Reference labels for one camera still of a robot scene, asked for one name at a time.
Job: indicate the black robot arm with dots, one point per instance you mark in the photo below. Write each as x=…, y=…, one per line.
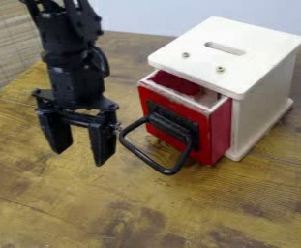
x=69, y=27

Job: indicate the red drawer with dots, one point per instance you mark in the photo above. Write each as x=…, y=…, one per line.
x=196, y=108

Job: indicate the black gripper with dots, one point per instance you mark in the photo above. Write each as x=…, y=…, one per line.
x=74, y=102

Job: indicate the white wooden cabinet box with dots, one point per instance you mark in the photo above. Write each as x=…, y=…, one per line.
x=242, y=61

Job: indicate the black metal drawer handle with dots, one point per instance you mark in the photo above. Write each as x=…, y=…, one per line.
x=177, y=128

